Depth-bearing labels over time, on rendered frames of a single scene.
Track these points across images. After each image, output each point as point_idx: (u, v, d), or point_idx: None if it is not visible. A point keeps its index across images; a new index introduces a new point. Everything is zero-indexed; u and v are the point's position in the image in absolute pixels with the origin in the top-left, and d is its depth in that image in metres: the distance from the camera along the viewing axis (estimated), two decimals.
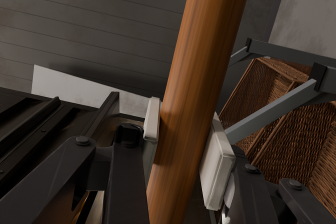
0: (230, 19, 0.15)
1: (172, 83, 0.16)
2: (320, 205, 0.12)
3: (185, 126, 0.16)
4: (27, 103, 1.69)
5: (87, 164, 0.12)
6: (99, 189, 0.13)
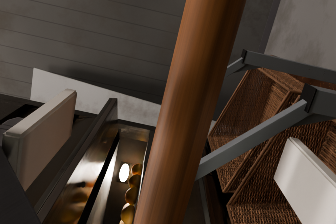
0: None
1: None
2: None
3: None
4: (26, 110, 1.69)
5: None
6: None
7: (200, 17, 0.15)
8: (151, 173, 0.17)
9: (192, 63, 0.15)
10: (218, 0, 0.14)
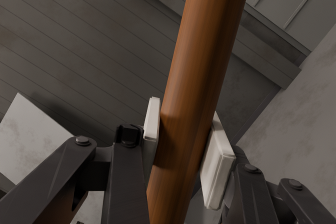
0: None
1: None
2: (320, 205, 0.12)
3: None
4: None
5: (87, 164, 0.12)
6: (99, 189, 0.13)
7: (201, 14, 0.15)
8: (152, 171, 0.17)
9: (192, 60, 0.15)
10: None
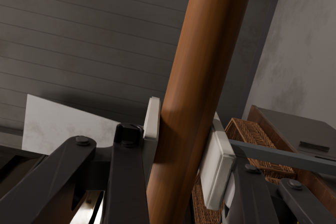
0: None
1: None
2: (320, 205, 0.12)
3: None
4: (16, 160, 1.76)
5: (87, 164, 0.12)
6: (99, 189, 0.13)
7: (204, 13, 0.15)
8: (152, 170, 0.17)
9: (195, 59, 0.15)
10: None
